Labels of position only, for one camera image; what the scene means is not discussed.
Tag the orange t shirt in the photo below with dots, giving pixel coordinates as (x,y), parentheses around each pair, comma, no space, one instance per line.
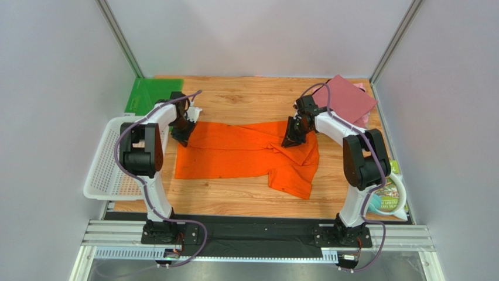
(223,151)

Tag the green picture book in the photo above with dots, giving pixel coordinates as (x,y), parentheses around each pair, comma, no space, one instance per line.
(394,195)

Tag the aluminium frame rail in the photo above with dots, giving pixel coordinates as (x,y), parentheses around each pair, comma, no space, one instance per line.
(109,251)

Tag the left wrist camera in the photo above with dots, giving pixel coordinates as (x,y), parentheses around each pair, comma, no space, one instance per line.
(193,113)

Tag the teal headphones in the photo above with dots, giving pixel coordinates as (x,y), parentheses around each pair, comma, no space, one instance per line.
(374,206)

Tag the white plastic basket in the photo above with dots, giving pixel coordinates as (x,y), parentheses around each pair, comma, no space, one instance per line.
(105,181)

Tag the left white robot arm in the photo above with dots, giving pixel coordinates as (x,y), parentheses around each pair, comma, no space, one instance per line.
(139,153)

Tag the folded maroon t shirt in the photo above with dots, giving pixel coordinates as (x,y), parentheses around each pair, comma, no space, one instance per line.
(347,101)

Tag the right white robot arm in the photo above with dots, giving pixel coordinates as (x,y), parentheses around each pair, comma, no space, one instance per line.
(365,165)

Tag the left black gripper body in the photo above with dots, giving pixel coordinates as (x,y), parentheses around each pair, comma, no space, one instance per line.
(182,129)

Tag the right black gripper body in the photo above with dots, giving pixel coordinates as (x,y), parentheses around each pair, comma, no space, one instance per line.
(296,127)

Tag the green cutting mat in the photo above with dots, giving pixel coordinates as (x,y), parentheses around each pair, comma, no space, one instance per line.
(146,91)

